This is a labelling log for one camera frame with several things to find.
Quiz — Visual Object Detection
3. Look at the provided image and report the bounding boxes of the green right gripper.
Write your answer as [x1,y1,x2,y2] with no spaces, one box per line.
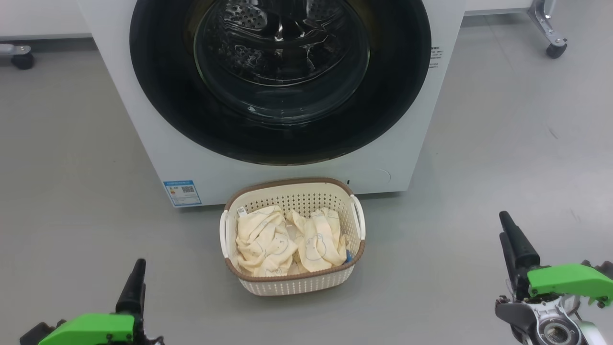
[499,211,613,308]

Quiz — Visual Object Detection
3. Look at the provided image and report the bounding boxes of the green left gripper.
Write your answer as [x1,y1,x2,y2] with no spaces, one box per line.
[38,259,164,345]

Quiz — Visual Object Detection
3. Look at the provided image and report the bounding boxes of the cream bear print garment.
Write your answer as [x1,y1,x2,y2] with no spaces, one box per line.
[236,206,297,277]

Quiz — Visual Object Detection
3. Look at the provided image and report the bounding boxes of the cream garment with blue cuffs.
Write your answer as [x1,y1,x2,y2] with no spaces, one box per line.
[287,207,353,273]

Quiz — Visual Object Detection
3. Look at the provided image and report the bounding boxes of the washing machine door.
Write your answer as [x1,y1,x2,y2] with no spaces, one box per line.
[129,0,431,166]

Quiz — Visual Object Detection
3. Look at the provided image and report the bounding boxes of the white front-load washing machine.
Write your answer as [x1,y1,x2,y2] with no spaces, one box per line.
[77,0,466,207]

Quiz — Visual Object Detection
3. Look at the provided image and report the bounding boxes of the blue energy label sticker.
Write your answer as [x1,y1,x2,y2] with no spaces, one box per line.
[163,180,202,207]

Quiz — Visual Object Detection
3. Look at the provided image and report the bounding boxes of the cream perforated laundry basket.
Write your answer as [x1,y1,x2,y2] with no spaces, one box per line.
[219,178,366,296]

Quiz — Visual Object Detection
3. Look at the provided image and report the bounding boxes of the metal partition leg with caster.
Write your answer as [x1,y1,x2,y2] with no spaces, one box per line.
[0,44,35,70]
[527,0,568,59]

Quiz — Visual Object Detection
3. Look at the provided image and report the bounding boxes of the white partition board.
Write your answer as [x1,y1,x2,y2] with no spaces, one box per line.
[465,0,534,12]
[0,0,91,39]

